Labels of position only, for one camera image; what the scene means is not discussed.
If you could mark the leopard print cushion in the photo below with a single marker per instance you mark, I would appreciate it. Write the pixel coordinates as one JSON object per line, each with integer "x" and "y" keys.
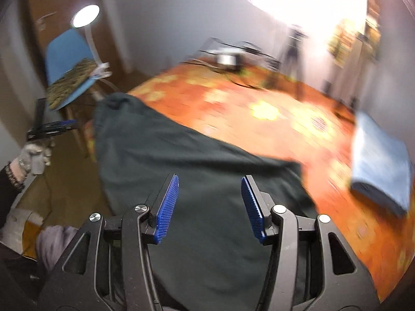
{"x": 69, "y": 81}

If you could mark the white power strip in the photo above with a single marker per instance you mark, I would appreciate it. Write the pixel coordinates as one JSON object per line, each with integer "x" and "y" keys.
{"x": 227, "y": 58}

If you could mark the colourful patterned cloth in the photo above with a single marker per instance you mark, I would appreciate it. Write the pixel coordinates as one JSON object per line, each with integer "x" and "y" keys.
{"x": 342, "y": 42}

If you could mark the white clip desk lamp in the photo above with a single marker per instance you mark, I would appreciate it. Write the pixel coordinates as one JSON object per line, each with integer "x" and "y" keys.
{"x": 85, "y": 15}

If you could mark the orange floral tablecloth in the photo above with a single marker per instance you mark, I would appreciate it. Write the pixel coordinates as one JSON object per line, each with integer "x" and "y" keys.
{"x": 233, "y": 116}

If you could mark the small black tripod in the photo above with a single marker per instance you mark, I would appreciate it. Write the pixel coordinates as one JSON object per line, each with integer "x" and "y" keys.
{"x": 295, "y": 39}

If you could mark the blue chair with wooden legs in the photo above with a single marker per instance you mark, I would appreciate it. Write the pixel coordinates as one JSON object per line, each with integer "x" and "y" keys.
{"x": 63, "y": 51}

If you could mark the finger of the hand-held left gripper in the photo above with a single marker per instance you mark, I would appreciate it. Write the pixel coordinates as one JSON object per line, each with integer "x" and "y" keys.
{"x": 63, "y": 124}
{"x": 40, "y": 111}

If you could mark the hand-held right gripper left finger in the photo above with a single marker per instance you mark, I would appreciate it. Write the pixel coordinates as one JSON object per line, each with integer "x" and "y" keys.
{"x": 167, "y": 207}

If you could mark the person's grey striped trousers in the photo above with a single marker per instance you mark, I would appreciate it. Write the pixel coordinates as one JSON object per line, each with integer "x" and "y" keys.
{"x": 55, "y": 243}

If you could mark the folded light blue towel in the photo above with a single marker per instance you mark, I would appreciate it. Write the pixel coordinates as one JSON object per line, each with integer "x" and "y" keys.
{"x": 379, "y": 162}

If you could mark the person's left hand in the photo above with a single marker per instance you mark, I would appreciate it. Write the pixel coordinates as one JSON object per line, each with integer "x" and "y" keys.
{"x": 34, "y": 155}

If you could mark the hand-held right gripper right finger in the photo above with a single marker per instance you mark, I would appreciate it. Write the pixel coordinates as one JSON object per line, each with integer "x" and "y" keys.
{"x": 254, "y": 210}

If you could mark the person's left forearm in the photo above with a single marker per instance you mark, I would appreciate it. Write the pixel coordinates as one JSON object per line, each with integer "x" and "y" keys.
{"x": 6, "y": 184}

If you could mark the dark green pants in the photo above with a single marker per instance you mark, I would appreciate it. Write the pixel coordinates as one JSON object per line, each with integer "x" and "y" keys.
{"x": 194, "y": 155}

